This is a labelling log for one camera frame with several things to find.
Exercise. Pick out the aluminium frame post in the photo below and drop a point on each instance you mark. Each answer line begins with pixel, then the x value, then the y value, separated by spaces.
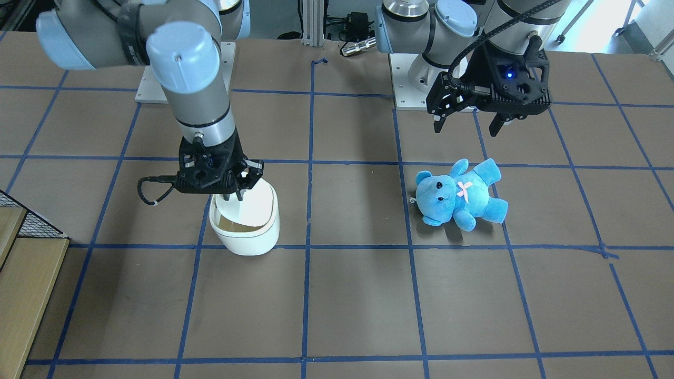
pixel 312 14

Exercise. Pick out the blue teddy bear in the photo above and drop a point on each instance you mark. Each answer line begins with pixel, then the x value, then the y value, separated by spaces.
pixel 461 196

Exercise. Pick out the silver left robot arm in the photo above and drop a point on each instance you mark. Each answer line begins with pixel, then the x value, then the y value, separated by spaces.
pixel 447 32

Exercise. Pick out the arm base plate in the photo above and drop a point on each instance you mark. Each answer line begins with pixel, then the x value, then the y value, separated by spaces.
pixel 181 72
pixel 412 78

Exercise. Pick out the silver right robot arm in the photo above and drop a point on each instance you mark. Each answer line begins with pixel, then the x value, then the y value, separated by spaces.
pixel 181 43

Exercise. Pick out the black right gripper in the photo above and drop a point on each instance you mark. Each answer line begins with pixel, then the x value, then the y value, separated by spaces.
pixel 252 174

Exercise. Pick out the white trash can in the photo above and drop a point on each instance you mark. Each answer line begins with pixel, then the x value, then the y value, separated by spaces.
pixel 249 227

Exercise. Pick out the checkered cloth covered box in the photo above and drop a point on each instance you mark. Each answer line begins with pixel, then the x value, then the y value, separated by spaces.
pixel 33 250

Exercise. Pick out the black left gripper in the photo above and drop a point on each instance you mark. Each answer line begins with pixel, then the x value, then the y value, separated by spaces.
pixel 482 69

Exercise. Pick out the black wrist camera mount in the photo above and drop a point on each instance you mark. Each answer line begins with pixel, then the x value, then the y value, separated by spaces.
pixel 206 174

